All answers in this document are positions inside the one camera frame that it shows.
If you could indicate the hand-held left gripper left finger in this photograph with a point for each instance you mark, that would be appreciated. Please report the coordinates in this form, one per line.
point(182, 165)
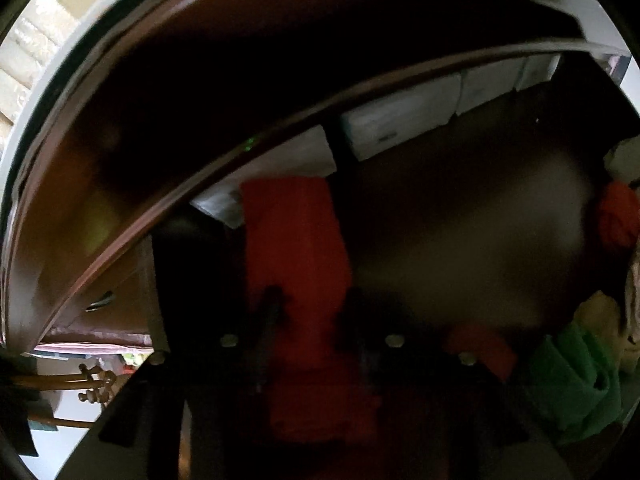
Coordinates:
point(270, 305)

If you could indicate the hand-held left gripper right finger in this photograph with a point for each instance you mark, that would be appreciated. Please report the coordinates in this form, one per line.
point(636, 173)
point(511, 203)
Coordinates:
point(360, 310)

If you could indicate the bright red underwear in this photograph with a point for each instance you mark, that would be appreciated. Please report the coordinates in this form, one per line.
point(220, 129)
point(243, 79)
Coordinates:
point(617, 215)
point(295, 240)

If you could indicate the green and black striped sock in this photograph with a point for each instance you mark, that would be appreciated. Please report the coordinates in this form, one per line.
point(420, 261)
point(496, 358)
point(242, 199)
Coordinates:
point(570, 385)

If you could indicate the tan underwear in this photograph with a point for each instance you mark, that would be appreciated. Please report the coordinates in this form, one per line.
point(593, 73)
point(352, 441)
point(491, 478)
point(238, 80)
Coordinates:
point(597, 315)

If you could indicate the closed wooden side drawer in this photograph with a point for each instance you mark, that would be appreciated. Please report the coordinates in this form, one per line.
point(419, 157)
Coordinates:
point(125, 310)

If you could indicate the white storage box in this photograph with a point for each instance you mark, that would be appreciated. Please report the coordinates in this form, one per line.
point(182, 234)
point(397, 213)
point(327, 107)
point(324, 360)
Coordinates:
point(487, 85)
point(300, 155)
point(540, 67)
point(400, 110)

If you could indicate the colourful papers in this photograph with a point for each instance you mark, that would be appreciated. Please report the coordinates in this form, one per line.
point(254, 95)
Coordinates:
point(90, 356)

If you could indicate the brass metal frame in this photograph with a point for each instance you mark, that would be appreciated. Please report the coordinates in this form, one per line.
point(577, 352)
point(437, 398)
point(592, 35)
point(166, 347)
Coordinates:
point(95, 385)

